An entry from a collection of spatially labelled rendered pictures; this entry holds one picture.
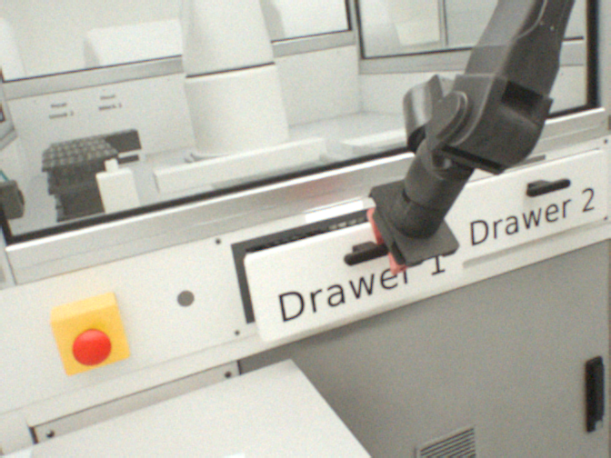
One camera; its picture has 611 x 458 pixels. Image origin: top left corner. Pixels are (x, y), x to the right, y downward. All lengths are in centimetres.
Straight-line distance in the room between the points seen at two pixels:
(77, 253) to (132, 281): 7
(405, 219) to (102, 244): 35
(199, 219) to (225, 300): 11
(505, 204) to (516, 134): 38
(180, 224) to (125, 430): 25
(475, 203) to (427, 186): 31
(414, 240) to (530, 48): 23
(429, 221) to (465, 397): 48
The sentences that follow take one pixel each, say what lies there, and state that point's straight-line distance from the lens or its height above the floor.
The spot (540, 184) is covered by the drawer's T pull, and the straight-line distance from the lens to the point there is 91.
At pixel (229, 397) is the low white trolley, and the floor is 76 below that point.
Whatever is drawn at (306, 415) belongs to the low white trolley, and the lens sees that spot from 68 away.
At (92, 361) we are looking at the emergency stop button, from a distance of 68.
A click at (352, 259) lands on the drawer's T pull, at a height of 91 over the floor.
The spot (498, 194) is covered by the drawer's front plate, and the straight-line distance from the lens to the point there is 89.
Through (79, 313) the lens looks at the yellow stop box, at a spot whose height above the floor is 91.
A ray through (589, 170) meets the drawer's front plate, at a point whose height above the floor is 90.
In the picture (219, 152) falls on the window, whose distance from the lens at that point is 73.
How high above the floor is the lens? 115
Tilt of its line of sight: 17 degrees down
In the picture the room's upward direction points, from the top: 9 degrees counter-clockwise
